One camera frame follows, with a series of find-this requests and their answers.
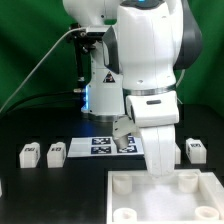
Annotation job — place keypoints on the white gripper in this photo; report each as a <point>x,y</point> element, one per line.
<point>159,148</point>

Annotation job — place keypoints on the white square tabletop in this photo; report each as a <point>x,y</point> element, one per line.
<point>185,197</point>

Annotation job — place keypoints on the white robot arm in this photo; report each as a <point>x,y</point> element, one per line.
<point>135,47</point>

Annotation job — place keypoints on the white tag sheet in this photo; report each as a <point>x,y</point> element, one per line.
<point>103,146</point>

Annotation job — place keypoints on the white piece at left edge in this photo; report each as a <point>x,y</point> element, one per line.
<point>0,188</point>

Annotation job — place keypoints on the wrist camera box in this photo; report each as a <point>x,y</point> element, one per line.
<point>153,110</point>

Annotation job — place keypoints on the black camera on stand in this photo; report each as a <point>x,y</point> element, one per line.
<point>84,39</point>

